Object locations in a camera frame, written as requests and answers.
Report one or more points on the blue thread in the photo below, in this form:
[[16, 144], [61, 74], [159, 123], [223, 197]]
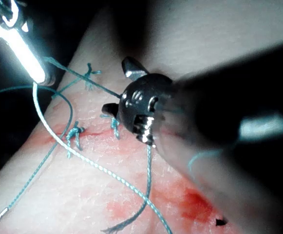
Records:
[[95, 166]]

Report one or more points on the dark right arm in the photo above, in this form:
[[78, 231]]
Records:
[[219, 102]]

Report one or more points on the tissue pad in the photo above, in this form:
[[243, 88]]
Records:
[[82, 185]]

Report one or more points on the left arm needle driver jaw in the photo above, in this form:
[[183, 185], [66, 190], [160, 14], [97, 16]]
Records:
[[22, 51], [49, 78]]

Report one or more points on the left arm needle driver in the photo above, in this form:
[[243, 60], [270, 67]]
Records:
[[2, 12]]

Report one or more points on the blue stitching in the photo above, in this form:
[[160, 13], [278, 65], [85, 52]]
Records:
[[90, 76], [74, 134]]

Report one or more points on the right arm needle driver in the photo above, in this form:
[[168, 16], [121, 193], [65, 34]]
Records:
[[141, 97]]

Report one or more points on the right arm needle driver jaw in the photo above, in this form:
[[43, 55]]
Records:
[[131, 69], [110, 109]]

